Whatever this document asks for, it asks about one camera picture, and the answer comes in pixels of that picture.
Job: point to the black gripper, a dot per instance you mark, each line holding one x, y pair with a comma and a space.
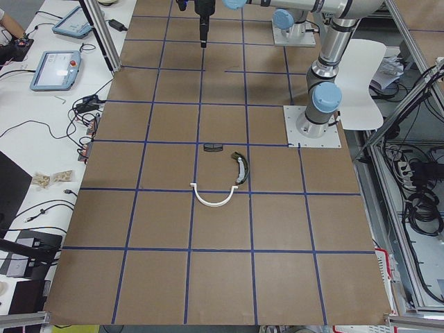
203, 7

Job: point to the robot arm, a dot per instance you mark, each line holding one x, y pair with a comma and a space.
324, 95

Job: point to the black power adapter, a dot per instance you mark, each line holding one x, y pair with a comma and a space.
117, 25

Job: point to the far blue teach pendant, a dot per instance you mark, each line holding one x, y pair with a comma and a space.
74, 24

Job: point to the blue teach pendant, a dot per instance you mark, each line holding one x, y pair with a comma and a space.
74, 24
56, 71

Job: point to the black brake pad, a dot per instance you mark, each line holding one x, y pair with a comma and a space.
212, 147

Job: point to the olive brake shoe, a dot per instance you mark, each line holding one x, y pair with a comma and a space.
244, 169

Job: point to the near blue teach pendant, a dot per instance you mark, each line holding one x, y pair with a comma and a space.
56, 71

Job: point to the white curved plastic part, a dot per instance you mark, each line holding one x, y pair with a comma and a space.
214, 199

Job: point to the white plastic chair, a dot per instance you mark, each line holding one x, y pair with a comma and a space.
357, 67

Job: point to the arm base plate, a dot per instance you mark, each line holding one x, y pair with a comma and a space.
301, 133
299, 35

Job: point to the aluminium frame post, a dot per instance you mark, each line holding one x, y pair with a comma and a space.
101, 32

